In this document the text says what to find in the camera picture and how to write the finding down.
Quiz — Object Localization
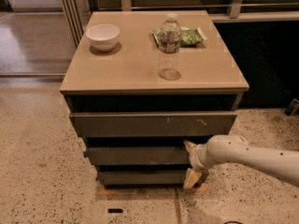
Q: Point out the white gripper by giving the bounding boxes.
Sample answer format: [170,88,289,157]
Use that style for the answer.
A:
[183,140,208,189]

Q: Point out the grey drawer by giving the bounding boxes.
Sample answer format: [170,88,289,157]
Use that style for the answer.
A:
[84,147,189,165]
[69,111,236,137]
[96,170,209,187]

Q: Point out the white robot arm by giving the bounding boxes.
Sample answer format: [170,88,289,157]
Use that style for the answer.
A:
[183,134,299,189]

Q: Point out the grey bottom drawer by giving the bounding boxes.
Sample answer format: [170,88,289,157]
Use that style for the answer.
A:
[96,170,209,187]

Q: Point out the grey top drawer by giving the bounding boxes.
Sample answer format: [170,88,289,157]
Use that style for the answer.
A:
[69,111,236,137]

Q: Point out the grey drawer cabinet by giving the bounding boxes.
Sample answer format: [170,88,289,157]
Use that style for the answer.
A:
[59,10,250,188]

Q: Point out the wooden board under cabinet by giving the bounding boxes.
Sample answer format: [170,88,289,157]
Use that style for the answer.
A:
[96,183,207,197]

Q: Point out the dark object at right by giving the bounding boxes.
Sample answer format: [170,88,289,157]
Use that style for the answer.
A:
[284,98,299,116]

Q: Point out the green snack bag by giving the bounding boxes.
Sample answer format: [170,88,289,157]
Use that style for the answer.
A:
[151,26,208,48]

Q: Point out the clear plastic water bottle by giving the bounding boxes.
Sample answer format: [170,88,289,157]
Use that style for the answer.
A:
[158,13,181,80]

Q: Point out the white ceramic bowl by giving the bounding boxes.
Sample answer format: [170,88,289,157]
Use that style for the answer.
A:
[86,24,120,51]

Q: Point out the metal railing frame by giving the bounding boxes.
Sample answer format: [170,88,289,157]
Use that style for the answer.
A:
[61,0,299,43]

